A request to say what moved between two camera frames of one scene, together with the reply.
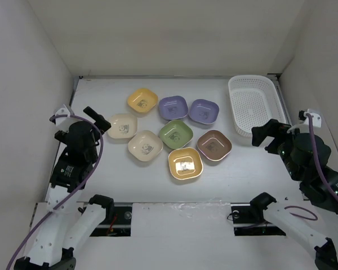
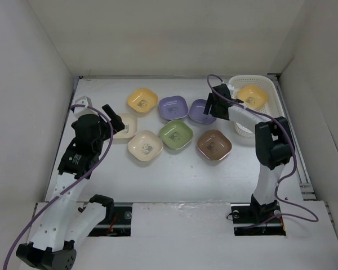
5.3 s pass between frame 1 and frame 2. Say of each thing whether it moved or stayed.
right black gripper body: moved
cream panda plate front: stayed
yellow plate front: moved
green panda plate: stayed
